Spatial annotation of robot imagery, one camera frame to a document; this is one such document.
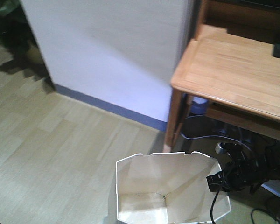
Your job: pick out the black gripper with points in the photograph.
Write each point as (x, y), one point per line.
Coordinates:
(235, 177)

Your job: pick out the white plastic trash bin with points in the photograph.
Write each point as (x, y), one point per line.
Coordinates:
(167, 188)

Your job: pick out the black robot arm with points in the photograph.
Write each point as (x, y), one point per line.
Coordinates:
(269, 164)

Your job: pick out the wooden desk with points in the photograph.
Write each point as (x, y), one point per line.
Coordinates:
(229, 61)

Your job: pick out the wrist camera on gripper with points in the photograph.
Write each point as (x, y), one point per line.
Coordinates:
(234, 151)

